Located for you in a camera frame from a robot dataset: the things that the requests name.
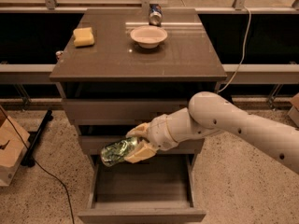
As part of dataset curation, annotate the cardboard box right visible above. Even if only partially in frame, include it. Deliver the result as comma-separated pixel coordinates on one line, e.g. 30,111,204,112
288,92,299,127

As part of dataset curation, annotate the grey middle drawer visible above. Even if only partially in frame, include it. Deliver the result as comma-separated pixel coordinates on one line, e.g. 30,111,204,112
78,135,204,155

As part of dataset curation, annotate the cardboard box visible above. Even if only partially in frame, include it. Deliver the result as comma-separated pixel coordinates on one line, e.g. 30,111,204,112
0,106,30,187
288,92,299,127

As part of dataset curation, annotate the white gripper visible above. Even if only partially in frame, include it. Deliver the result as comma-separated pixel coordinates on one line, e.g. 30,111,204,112
124,108,221,163

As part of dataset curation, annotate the white bowl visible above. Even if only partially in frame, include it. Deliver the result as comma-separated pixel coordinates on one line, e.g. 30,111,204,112
130,25,167,49

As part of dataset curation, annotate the grey drawer cabinet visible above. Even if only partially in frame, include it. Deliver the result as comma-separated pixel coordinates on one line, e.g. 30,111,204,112
49,7,228,173

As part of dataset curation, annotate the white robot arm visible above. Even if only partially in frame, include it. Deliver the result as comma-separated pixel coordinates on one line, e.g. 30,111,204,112
125,91,299,173

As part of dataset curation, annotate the grey bottom drawer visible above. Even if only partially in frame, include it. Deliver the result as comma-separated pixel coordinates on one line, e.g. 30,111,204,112
78,154,206,224

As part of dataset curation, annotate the black cable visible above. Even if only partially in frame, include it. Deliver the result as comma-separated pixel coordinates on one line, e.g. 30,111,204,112
0,108,76,224

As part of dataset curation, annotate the cardboard box left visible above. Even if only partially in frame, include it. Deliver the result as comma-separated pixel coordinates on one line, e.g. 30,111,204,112
0,106,30,187

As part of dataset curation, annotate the grey top drawer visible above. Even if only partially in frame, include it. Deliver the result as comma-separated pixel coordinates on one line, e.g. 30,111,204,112
63,99,188,125

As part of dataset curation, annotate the red can behind cabinet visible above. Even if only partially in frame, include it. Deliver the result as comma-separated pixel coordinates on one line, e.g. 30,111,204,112
55,50,64,61

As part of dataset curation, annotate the white cable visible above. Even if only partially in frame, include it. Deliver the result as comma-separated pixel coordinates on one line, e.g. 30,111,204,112
218,7,252,94

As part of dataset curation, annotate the green can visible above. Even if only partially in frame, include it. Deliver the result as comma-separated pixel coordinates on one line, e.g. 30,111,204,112
100,137,138,167

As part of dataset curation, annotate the blue silver soda can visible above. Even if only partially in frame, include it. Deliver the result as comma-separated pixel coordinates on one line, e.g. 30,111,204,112
149,4,163,26

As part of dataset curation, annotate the black stand leg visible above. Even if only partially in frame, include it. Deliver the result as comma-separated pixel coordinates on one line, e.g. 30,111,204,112
21,110,53,167

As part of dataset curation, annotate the grey drawer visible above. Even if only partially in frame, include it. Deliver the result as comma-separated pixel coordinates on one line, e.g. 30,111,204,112
78,135,204,155
63,99,188,125
78,154,206,224

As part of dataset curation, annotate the yellow sponge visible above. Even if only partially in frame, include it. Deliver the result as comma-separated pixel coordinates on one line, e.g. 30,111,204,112
73,27,94,48

